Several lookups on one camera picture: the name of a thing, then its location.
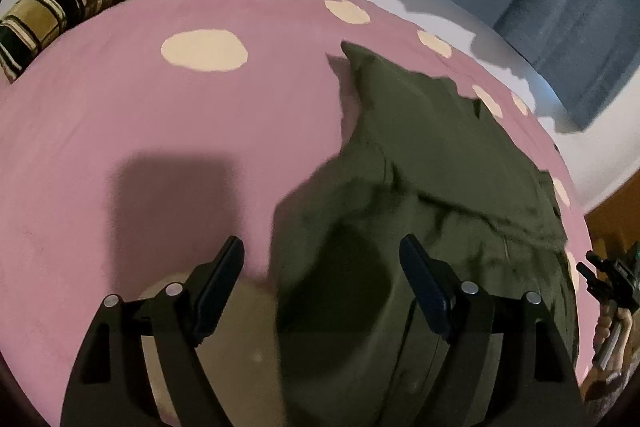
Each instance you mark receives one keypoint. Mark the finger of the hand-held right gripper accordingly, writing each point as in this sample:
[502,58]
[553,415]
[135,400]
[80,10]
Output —
[586,274]

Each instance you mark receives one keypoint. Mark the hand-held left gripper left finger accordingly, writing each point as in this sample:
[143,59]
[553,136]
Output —
[220,277]

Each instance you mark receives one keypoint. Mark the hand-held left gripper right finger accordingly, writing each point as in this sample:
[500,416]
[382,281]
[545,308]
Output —
[425,279]

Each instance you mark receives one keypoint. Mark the olive green garment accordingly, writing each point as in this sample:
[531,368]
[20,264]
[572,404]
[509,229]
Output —
[425,157]

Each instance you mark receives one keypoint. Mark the person's right hand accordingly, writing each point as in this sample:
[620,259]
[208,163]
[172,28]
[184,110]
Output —
[612,332]

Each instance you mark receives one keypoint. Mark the wooden furniture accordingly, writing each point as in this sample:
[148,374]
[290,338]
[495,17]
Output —
[617,219]

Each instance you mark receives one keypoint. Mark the pink spotted bedsheet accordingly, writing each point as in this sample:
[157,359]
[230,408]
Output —
[150,132]

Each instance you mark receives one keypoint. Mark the plaid pillow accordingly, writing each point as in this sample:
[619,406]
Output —
[60,12]

